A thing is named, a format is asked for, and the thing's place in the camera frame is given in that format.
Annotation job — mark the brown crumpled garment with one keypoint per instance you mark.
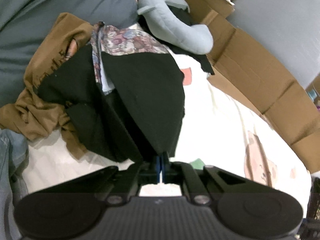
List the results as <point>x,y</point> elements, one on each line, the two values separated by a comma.
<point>35,114</point>

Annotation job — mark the black cloth under pillow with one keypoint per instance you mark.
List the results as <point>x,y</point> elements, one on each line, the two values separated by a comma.
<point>183,15</point>

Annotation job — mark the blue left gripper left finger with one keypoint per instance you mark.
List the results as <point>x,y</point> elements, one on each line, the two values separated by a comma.
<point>158,169</point>

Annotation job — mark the light blue denim garment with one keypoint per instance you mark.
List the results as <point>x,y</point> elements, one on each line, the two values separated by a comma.
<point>14,149</point>

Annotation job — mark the black bear-pattern shorts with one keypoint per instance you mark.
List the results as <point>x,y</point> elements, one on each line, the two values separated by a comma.
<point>126,94</point>

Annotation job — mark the brown cardboard box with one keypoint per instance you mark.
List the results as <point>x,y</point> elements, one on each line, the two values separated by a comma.
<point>262,79</point>

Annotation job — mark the cream bear print duvet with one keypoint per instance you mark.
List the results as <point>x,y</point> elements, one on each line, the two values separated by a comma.
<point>216,129</point>

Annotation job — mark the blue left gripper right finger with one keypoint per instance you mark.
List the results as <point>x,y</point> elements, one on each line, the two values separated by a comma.
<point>165,167</point>

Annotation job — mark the light blue neck pillow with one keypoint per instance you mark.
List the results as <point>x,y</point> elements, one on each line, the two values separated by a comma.
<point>164,25</point>

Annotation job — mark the grey-blue blanket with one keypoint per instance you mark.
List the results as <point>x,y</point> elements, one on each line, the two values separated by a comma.
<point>25,24</point>

